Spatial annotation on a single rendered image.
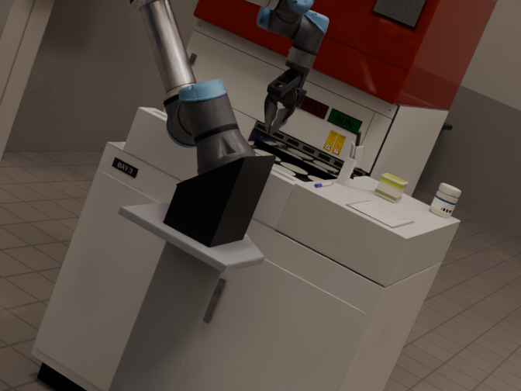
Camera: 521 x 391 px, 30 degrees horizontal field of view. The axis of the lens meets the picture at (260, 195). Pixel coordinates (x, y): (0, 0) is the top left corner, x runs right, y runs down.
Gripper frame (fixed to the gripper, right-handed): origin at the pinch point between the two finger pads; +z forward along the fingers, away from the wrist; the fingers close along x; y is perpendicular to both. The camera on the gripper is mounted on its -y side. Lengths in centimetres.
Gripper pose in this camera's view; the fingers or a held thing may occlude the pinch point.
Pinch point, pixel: (269, 129)
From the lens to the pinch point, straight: 277.6
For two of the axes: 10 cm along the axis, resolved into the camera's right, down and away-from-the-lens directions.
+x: -8.4, -4.2, 3.4
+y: 4.0, -0.6, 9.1
